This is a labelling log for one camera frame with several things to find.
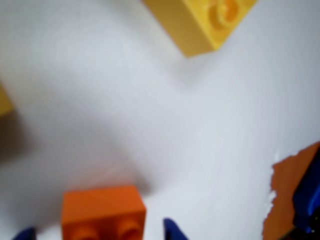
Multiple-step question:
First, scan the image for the orange 2x2 block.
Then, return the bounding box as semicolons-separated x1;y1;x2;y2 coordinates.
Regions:
61;184;147;240

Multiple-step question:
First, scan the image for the yellow 2x2 block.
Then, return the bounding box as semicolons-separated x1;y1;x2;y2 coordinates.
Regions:
141;0;258;59

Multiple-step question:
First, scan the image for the yellow 2x4 block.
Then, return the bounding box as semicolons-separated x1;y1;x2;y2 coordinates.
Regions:
0;81;15;118

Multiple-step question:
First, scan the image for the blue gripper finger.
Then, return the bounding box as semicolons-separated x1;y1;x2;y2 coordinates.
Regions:
162;217;190;240
11;226;37;240

